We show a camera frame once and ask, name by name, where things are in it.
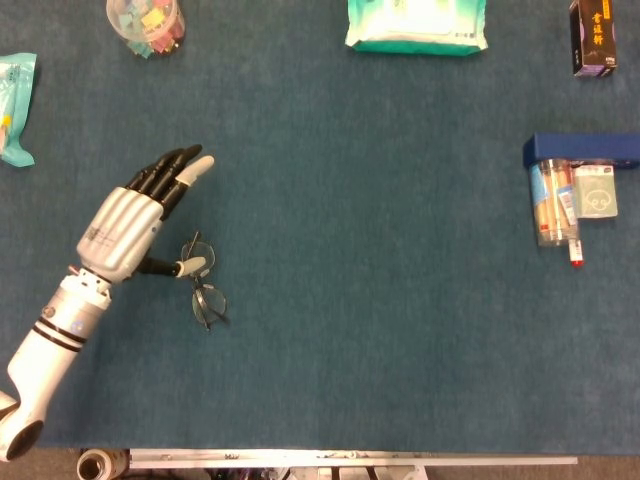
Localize thin black metal eyeglasses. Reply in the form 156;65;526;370
180;230;232;332

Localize aluminium rail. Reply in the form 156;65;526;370
128;448;579;471

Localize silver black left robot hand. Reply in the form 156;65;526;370
75;144;216;285

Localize teal snack bag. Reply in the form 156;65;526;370
0;52;39;168

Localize clear plastic jar with tubes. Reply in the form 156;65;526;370
528;157;581;249

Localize pale green card pack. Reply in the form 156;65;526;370
572;164;619;220

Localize brown tape roll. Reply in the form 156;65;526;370
76;448;130;480

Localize green white wet wipes pack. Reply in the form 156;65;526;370
344;0;489;56

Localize clear jar of binder clips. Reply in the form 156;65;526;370
105;0;186;59

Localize long navy blue box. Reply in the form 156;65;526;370
522;132;640;172

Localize black purple carton box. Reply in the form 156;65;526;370
568;0;619;78

